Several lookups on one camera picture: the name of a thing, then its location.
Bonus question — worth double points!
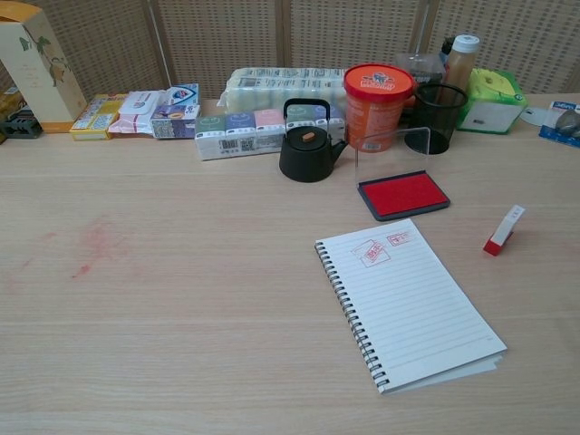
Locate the blue blister pack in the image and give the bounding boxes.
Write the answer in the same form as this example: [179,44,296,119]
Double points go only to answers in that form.
[537,100,580,149]

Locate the gold foil pack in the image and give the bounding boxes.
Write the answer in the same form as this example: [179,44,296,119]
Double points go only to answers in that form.
[0,85,24,115]

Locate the white round disc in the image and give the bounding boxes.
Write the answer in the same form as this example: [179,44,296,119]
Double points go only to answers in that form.
[519,106,553,127]

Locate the dark green black tool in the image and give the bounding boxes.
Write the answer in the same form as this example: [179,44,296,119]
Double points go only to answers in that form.
[0,108,44,142]

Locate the white wet wipes pack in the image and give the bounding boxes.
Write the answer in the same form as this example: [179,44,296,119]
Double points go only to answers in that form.
[107,90,169,139]

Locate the red white stamp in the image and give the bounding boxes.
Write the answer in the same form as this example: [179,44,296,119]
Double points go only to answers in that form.
[482,205,527,257]

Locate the black teapot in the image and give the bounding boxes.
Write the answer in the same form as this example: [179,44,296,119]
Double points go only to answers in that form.
[278,98,349,184]

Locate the black mesh pen holder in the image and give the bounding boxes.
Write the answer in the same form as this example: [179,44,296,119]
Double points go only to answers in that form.
[404,83,469,156]

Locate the multicolour pocket tissue pack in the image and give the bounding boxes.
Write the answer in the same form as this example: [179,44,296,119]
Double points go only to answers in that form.
[194,107,348,162]

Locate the green tissue box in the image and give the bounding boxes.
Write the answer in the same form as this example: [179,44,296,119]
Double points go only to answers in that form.
[455,67,529,134]

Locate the white and blue box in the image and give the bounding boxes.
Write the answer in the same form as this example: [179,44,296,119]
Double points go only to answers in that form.
[162,82,200,110]

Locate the woven folding screen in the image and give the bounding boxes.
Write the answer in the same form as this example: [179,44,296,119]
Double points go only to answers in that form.
[0,0,580,106]

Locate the red ink pad clear lid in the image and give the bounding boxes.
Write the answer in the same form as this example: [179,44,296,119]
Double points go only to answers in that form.
[352,126,451,222]

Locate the orange lidded tub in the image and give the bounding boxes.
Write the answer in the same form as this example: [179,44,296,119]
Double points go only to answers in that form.
[343,63,415,153]

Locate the clear plastic container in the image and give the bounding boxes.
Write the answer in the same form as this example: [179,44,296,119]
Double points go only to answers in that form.
[392,52,447,87]

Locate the yellow flat box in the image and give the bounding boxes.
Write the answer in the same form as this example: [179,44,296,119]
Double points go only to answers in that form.
[69,93,130,141]

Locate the white spiral notebook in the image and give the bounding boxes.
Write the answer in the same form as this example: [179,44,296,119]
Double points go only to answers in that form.
[314,218,508,396]

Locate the dark bottle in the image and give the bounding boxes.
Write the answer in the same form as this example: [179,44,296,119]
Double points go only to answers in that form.
[438,36,456,69]

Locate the clear wrapped paper pack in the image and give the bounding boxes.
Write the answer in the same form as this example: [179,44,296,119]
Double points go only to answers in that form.
[218,67,350,114]

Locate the brown bottle white cap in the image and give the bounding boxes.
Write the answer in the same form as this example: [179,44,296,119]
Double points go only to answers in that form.
[442,34,481,92]

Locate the tall cream box orange top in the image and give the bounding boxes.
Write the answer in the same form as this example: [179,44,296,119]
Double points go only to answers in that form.
[0,1,88,134]

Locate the purple box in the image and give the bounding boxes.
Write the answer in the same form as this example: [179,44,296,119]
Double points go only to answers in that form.
[149,103,201,140]

